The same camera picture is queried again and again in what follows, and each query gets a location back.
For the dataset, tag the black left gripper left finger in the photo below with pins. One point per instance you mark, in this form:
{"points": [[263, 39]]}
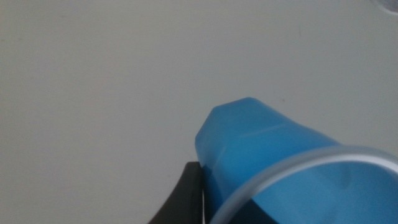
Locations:
{"points": [[186, 199]]}

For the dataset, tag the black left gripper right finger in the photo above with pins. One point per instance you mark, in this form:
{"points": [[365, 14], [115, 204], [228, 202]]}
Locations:
{"points": [[253, 216]]}

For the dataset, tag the blue plastic cup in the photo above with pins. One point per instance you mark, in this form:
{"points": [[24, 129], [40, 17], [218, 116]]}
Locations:
{"points": [[248, 140]]}

